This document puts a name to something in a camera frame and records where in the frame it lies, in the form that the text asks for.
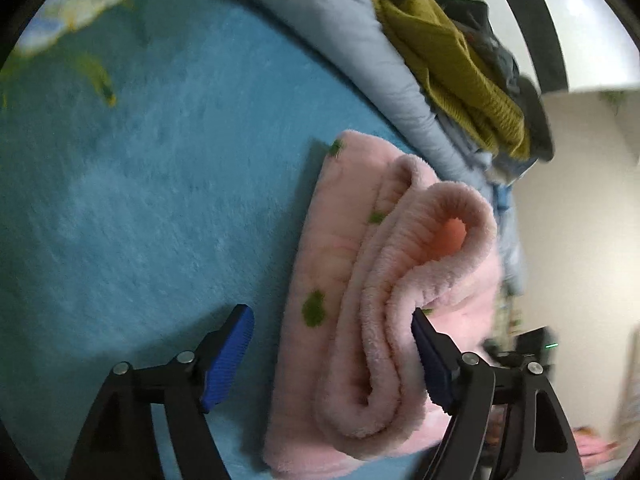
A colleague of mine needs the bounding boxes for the white panel with black edge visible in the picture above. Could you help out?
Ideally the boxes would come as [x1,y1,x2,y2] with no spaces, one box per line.
[487,0,640,94]

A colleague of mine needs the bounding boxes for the small pink object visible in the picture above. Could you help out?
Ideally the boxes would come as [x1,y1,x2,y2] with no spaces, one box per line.
[572,425,624,462]

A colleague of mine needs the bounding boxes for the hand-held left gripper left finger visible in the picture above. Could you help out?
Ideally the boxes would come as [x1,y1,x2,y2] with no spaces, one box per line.
[65,304,256,480]

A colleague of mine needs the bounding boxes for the grey floral quilt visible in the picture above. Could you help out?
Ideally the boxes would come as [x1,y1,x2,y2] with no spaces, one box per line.
[180,0,527,293]

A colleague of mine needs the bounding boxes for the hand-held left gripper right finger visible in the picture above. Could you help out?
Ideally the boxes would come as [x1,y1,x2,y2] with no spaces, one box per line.
[411,308,587,480]

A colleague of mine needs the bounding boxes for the pink fleece pajama pants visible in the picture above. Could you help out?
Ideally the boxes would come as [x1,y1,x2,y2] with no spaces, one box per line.
[262,130,507,478]

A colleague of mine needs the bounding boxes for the dark clothes pile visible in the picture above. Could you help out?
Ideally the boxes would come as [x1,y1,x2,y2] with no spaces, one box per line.
[440,0,557,182]

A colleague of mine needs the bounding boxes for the olive green knit sweater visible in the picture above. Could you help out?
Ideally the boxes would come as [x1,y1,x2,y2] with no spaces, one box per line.
[355,0,532,159]

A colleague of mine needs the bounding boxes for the blue floral blanket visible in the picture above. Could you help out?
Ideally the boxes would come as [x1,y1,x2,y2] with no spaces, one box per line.
[0,0,451,480]

